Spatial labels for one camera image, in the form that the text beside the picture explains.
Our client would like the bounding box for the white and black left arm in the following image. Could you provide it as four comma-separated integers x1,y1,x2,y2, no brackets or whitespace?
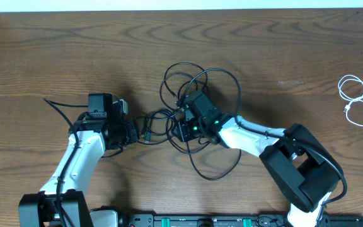
18,119,139,226

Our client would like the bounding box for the black right camera cable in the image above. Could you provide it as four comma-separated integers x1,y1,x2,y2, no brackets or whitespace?
181,67,349,206

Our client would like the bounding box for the white USB cable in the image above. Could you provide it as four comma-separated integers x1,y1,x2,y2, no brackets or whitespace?
337,74,363,127

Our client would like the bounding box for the black USB cable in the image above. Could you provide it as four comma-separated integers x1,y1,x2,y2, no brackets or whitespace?
135,62,243,182

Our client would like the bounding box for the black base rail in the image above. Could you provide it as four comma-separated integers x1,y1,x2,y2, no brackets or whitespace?
89,206,363,227

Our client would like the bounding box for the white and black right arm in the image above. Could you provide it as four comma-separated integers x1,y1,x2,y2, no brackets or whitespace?
171,113,344,226

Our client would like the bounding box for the black left camera cable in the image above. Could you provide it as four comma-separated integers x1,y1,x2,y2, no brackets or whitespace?
43,97,125,227

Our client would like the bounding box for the black camera cable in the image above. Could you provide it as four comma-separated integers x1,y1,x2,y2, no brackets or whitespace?
43,97,125,227
181,67,349,206

